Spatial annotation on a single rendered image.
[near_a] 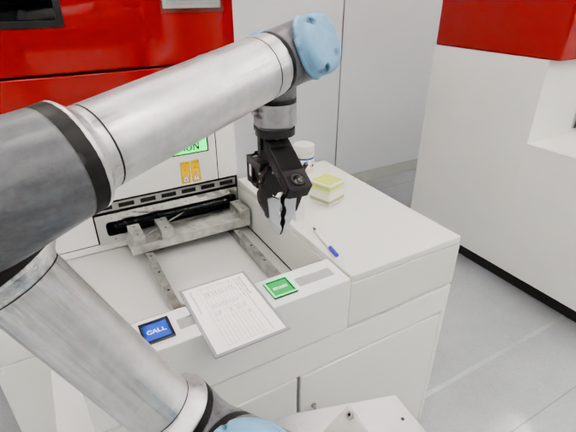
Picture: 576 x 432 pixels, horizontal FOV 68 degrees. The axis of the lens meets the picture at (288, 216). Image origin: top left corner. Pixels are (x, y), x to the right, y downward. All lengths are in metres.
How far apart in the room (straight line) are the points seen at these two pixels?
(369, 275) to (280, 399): 0.35
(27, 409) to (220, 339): 1.03
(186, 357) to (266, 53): 0.57
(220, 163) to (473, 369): 1.47
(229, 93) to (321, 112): 2.94
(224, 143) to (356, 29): 2.22
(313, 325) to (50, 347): 0.59
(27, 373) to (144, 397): 1.09
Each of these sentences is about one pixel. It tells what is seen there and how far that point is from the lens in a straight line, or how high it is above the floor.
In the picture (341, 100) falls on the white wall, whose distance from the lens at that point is 3.45.
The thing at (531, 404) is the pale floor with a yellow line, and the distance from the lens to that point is 2.18.
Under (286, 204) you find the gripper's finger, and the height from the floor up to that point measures 1.16.
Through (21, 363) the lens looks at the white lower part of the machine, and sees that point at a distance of 1.60.
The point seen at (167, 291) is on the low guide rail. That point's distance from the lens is 1.13.
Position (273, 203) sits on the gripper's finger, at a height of 1.17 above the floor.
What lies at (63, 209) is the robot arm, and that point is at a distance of 0.35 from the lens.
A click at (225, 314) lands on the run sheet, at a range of 0.86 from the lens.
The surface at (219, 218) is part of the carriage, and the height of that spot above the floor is 0.88.
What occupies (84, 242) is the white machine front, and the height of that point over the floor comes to 0.87.
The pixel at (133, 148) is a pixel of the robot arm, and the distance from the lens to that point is 0.38.
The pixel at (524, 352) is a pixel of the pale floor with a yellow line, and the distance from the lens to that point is 2.39.
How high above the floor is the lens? 1.52
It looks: 28 degrees down
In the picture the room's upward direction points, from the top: straight up
